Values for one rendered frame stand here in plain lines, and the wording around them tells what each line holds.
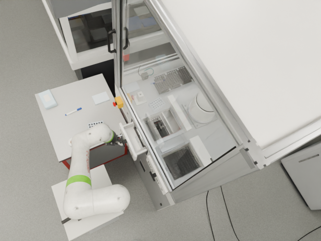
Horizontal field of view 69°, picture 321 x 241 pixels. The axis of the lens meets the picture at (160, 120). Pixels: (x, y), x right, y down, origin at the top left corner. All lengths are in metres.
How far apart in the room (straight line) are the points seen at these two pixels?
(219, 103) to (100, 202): 0.66
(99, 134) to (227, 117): 0.84
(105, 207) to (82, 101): 1.17
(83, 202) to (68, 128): 1.00
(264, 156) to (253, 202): 2.27
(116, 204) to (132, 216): 1.48
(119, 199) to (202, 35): 0.74
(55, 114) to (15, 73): 1.39
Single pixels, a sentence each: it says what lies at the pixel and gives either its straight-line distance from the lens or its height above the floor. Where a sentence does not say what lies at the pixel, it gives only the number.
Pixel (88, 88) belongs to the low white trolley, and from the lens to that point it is 2.11.
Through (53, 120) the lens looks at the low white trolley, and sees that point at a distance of 2.02.
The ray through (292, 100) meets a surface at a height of 1.97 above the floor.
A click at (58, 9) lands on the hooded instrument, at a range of 1.72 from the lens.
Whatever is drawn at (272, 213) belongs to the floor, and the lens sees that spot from 3.04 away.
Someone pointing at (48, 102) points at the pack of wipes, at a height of 0.80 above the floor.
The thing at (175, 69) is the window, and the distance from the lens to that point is 0.88.
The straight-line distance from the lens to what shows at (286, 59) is 0.95.
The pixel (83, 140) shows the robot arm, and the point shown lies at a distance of 1.37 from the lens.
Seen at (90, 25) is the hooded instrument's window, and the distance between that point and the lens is 1.90.
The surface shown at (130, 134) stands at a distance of 1.83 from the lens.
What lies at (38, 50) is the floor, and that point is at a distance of 3.47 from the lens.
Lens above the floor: 2.54
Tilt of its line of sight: 64 degrees down
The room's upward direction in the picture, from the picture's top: 21 degrees clockwise
